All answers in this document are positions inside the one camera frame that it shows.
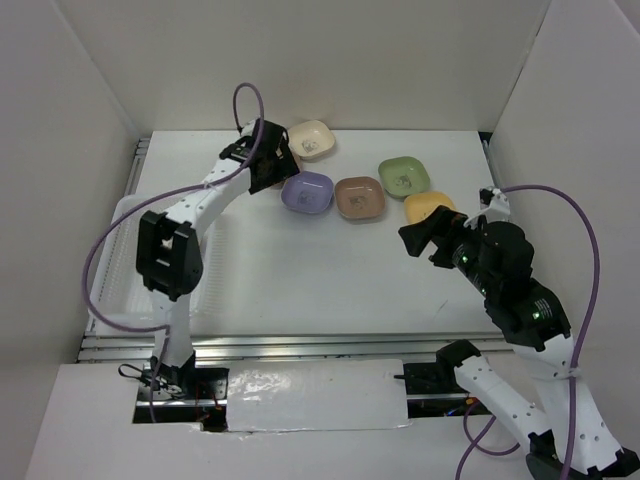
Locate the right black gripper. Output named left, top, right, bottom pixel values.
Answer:
left=397, top=201, right=496, bottom=293

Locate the brown panda plate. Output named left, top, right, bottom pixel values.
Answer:
left=270, top=148, right=303, bottom=190
left=334, top=176, right=386, bottom=221

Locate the yellow panda plate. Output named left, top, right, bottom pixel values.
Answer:
left=403, top=191, right=455, bottom=224

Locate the cream panda plate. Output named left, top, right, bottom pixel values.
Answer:
left=287, top=120, right=336, bottom=161

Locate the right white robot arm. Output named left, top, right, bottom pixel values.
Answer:
left=399, top=206, right=639, bottom=479

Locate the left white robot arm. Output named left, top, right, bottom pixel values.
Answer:
left=136, top=119, right=300, bottom=399

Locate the white perforated plastic bin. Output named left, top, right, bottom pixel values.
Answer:
left=90, top=195, right=228, bottom=328

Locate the white foil cover panel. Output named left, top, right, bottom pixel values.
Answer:
left=226, top=359, right=409, bottom=433

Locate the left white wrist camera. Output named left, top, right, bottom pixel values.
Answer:
left=239, top=117, right=260, bottom=137

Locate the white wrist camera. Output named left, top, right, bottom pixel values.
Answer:
left=239, top=117, right=260, bottom=137
left=479, top=187, right=511, bottom=223

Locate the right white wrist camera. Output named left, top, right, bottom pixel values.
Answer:
left=479, top=187, right=511, bottom=223

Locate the aluminium rail frame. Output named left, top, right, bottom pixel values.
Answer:
left=77, top=130, right=508, bottom=364

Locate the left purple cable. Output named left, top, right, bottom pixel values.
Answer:
left=81, top=82, right=265, bottom=335

